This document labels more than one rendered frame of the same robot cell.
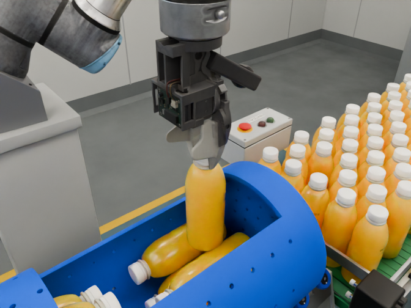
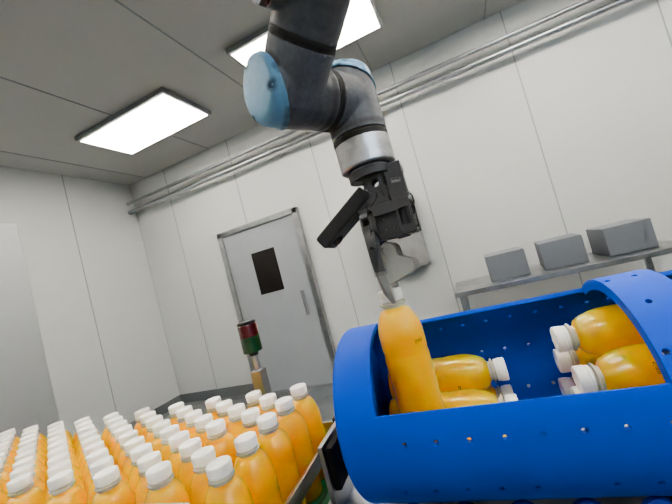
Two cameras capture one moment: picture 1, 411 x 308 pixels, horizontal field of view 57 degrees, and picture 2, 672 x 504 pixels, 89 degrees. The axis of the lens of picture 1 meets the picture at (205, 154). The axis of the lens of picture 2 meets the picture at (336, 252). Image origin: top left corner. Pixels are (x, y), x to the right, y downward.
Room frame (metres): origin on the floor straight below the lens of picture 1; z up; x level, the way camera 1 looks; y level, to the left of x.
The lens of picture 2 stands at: (0.85, 0.44, 1.35)
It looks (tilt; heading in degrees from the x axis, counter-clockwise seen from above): 3 degrees up; 239
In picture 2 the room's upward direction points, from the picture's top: 15 degrees counter-clockwise
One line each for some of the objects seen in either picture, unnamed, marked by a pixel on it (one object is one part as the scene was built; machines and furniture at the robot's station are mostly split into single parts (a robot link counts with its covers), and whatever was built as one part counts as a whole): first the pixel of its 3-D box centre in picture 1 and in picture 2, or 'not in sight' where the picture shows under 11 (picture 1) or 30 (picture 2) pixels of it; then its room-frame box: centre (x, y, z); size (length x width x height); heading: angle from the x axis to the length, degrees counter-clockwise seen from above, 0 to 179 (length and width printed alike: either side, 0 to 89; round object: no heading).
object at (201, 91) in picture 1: (191, 78); (384, 205); (0.49, 0.02, 1.43); 0.09 x 0.08 x 0.12; 130
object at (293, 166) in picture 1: (293, 166); (246, 442); (0.74, -0.21, 1.09); 0.04 x 0.04 x 0.02
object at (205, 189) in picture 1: (205, 201); (407, 357); (0.51, 0.00, 1.18); 0.07 x 0.07 x 0.19
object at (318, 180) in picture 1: (318, 181); (267, 421); (0.68, -0.26, 1.09); 0.04 x 0.04 x 0.02
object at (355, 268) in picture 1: (304, 233); (306, 480); (0.64, -0.24, 0.96); 0.40 x 0.01 x 0.03; 40
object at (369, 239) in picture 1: (366, 247); (309, 432); (0.57, -0.35, 0.99); 0.07 x 0.07 x 0.19
